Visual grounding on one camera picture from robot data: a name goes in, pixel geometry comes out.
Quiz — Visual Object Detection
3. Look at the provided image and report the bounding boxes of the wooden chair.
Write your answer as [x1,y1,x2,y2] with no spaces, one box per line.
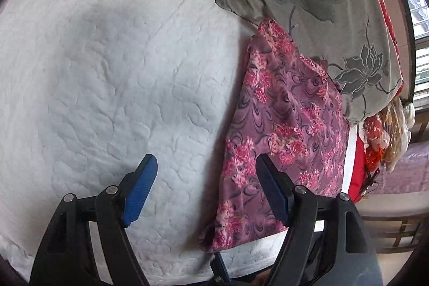
[358,205,428,254]

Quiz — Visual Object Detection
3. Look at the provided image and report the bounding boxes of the red cloth at bedside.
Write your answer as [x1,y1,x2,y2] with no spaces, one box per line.
[348,136,367,203]

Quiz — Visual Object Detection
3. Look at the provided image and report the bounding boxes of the grey flower-pattern pillow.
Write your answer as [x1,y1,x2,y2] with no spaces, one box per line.
[216,0,403,123]

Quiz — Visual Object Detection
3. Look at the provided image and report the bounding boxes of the plastic bags bundle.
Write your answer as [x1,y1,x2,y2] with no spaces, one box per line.
[358,97,415,173]

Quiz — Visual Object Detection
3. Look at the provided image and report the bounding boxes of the white quilted bedspread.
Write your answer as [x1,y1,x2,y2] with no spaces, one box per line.
[0,0,356,277]

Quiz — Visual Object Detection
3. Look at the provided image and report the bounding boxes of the purple floral garment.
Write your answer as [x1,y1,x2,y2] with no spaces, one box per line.
[200,19,349,252]

